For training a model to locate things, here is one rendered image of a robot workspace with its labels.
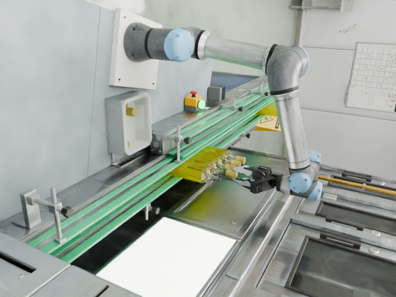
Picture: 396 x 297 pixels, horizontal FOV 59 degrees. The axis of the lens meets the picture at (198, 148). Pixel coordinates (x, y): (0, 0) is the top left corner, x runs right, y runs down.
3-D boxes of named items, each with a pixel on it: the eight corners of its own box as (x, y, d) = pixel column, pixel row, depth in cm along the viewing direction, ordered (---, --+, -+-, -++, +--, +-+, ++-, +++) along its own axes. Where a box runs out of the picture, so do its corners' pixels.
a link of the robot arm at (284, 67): (290, 48, 107) (317, 195, 118) (298, 45, 116) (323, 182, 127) (254, 56, 113) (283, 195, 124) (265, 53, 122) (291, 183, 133)
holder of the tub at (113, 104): (109, 164, 143) (125, 168, 139) (104, 98, 133) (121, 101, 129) (135, 151, 157) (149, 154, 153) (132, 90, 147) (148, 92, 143)
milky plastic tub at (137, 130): (109, 152, 140) (126, 157, 137) (105, 98, 132) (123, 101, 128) (136, 140, 155) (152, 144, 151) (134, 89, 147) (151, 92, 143)
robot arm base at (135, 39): (124, 19, 130) (145, 20, 126) (148, 24, 143) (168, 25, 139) (122, 61, 134) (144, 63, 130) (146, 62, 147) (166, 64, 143)
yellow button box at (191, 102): (183, 109, 188) (195, 111, 185) (184, 96, 186) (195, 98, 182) (190, 106, 194) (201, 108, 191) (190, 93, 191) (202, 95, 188)
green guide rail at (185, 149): (168, 154, 156) (184, 158, 153) (168, 152, 156) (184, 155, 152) (278, 88, 301) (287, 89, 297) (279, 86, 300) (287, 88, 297)
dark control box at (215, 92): (207, 99, 211) (219, 101, 207) (207, 86, 208) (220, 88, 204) (213, 97, 218) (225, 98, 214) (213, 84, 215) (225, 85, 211)
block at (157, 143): (149, 153, 155) (162, 156, 152) (148, 132, 152) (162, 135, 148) (154, 150, 158) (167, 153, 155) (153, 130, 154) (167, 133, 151)
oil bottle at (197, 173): (164, 174, 157) (206, 184, 147) (163, 162, 155) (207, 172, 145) (170, 169, 161) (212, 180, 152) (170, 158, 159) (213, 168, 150)
